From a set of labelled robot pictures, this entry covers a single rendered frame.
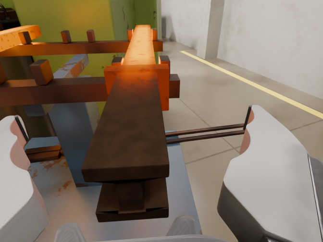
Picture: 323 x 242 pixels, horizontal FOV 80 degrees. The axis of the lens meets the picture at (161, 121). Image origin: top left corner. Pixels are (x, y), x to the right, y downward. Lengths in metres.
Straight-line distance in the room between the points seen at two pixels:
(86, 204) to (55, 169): 0.13
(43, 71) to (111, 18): 0.41
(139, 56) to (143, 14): 0.83
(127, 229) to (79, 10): 0.53
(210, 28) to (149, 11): 3.00
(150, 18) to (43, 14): 0.51
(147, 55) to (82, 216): 0.30
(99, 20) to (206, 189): 1.09
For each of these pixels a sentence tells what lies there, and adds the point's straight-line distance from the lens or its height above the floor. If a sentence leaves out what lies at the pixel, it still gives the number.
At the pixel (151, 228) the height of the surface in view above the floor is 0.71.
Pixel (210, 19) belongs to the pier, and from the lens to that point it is 3.94.
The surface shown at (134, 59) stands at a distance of 0.19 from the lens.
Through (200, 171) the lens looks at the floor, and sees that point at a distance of 1.42.
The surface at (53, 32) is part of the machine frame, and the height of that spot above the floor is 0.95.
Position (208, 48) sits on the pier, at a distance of 4.03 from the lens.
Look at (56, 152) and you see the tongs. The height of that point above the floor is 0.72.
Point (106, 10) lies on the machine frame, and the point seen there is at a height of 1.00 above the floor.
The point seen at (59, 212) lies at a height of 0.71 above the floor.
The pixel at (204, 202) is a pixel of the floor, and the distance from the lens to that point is 1.27.
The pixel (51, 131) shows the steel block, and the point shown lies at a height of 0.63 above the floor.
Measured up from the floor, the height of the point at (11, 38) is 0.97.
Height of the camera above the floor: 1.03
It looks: 33 degrees down
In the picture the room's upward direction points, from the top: 1 degrees counter-clockwise
